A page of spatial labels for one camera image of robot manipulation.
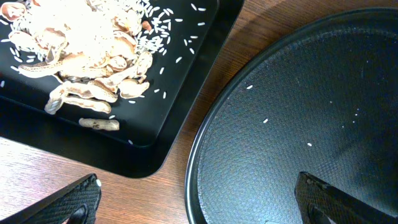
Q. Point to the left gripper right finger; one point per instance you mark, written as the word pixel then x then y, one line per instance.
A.
pixel 320 202

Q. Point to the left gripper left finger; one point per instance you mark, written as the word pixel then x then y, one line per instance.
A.
pixel 78 202

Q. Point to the black rectangular tray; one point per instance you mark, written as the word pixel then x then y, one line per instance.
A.
pixel 150 123

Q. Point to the round black serving tray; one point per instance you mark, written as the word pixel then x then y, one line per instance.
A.
pixel 322 100

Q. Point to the peanut shells and rice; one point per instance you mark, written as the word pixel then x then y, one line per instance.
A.
pixel 91 54

